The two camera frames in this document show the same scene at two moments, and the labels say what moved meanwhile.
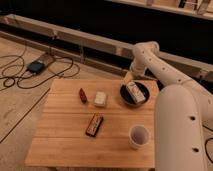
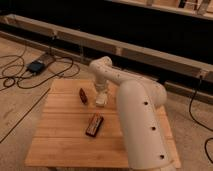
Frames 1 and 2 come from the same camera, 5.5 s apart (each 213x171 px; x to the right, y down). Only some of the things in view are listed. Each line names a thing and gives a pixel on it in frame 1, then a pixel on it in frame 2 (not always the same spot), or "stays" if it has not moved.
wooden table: [95, 123] stays
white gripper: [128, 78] -> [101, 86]
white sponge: [100, 98] stays
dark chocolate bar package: [94, 125] stays
